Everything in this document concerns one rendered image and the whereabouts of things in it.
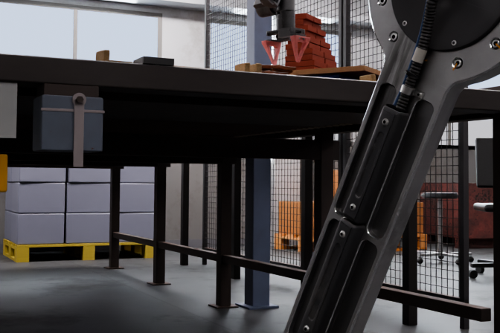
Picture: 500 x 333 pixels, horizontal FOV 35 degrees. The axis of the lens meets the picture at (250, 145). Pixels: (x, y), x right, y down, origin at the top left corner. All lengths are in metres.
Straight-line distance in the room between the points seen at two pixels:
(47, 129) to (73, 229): 4.96
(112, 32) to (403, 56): 6.93
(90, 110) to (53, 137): 0.10
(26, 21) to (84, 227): 2.08
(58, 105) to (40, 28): 5.94
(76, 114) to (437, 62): 1.00
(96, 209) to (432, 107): 5.88
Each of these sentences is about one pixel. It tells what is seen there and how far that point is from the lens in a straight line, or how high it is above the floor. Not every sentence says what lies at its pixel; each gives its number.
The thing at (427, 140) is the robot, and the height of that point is 0.70.
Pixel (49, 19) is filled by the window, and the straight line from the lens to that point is 7.74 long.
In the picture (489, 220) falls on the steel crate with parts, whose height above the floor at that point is 0.29.
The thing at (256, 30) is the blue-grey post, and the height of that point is 1.43.
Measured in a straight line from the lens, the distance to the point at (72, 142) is 1.79.
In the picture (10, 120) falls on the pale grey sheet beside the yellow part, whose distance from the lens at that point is 1.79.
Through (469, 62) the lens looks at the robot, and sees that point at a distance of 0.95.
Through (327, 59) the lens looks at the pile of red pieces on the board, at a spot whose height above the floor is 1.13.
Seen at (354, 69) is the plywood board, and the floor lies 1.03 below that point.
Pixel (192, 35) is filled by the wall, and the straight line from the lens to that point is 8.13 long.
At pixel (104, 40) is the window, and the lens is 7.83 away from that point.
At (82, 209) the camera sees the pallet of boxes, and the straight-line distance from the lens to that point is 6.73.
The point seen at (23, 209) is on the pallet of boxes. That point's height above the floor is 0.41.
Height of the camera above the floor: 0.64
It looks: 3 degrees up
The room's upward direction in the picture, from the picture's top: straight up
